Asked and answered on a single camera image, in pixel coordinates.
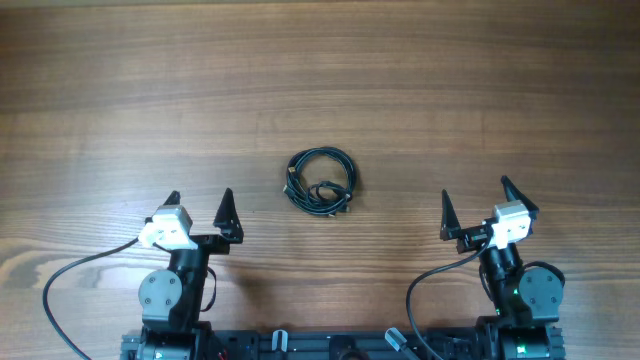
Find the camera black cable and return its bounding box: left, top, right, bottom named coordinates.
left=41, top=236, right=142, bottom=360
left=404, top=234, right=494, bottom=360

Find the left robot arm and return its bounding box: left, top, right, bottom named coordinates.
left=120, top=189, right=244, bottom=360

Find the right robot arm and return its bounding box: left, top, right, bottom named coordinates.
left=440, top=176, right=566, bottom=360

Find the left camera black cable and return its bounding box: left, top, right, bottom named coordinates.
left=41, top=236, right=142, bottom=360

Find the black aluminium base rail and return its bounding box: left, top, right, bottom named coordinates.
left=120, top=327, right=566, bottom=360

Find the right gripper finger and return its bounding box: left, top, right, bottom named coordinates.
left=440, top=189, right=461, bottom=241
left=501, top=175, right=539, bottom=219

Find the right camera black cable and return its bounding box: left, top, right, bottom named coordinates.
left=404, top=234, right=494, bottom=360

